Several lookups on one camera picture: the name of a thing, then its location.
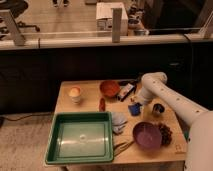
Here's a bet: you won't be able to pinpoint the dark grape bunch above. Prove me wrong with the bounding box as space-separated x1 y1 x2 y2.
158 123 172 146

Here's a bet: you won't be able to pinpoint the light blue cloth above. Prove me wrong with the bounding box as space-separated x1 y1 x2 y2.
112 112 128 134

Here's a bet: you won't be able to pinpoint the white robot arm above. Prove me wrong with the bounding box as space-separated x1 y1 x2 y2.
136 72 213 171

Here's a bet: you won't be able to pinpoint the orange bowl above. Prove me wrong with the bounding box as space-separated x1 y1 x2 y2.
100 80 120 98

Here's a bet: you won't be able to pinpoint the green plastic tray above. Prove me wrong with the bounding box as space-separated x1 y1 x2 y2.
45 112 114 165

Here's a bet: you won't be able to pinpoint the purple bowl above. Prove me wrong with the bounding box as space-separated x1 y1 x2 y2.
132 122 162 150

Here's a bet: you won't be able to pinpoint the yellow-green tongs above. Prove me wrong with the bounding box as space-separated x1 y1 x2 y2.
113 141 133 156

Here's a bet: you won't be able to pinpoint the blue tool beside table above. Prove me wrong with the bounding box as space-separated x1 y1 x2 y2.
183 131 189 142

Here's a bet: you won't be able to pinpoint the blue sponge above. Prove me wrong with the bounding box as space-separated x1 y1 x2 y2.
128 103 141 116

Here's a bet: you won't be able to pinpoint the white cardboard box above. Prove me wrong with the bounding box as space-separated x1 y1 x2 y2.
96 2 128 36

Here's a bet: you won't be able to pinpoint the small red object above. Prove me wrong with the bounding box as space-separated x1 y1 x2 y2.
99 98 106 112

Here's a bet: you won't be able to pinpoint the white cup with orange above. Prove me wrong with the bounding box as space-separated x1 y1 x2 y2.
68 86 81 103

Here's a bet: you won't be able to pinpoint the small dark cup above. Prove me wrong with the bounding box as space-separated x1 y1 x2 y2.
152 103 165 117

